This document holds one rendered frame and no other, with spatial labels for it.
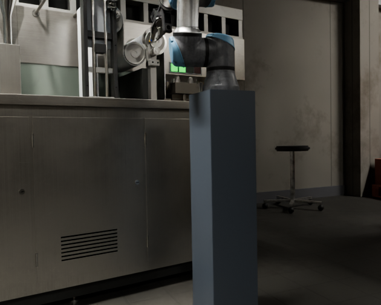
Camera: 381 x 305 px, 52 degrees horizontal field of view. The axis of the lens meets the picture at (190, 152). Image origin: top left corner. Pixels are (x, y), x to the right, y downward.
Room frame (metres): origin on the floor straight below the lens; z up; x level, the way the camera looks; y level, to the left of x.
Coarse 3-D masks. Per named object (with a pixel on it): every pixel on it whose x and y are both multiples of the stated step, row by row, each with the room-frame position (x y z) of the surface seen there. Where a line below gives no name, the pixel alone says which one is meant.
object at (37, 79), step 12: (24, 72) 2.10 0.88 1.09; (36, 72) 2.13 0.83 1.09; (48, 72) 2.16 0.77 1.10; (60, 72) 2.20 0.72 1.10; (72, 72) 2.23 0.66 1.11; (24, 84) 2.10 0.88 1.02; (36, 84) 2.13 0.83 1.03; (48, 84) 2.16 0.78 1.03; (60, 84) 2.20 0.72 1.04; (72, 84) 2.23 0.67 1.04
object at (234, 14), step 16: (32, 0) 2.20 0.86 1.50; (48, 0) 2.24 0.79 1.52; (64, 0) 2.29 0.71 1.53; (128, 0) 2.43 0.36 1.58; (144, 0) 2.47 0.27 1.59; (128, 16) 2.50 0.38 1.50; (144, 16) 2.48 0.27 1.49; (176, 16) 2.68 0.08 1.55; (208, 16) 2.78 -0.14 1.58; (224, 16) 2.80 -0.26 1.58; (240, 16) 2.88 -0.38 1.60; (208, 32) 2.73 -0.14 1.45; (224, 32) 2.80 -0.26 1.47; (240, 32) 2.88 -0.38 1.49
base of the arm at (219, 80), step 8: (208, 72) 1.57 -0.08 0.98; (216, 72) 1.54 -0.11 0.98; (224, 72) 1.54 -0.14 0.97; (232, 72) 1.56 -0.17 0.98; (208, 80) 1.56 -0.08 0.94; (216, 80) 1.54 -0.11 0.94; (224, 80) 1.53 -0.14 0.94; (232, 80) 1.54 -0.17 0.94; (208, 88) 1.55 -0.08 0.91; (216, 88) 1.53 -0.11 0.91; (224, 88) 1.52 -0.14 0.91; (232, 88) 1.53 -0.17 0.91
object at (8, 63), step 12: (0, 0) 1.82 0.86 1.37; (12, 0) 1.84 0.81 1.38; (12, 12) 1.86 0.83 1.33; (0, 48) 1.80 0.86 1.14; (12, 48) 1.82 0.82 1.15; (0, 60) 1.79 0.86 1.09; (12, 60) 1.82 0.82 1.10; (0, 72) 1.79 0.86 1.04; (12, 72) 1.82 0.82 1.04; (0, 84) 1.79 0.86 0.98; (12, 84) 1.82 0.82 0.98
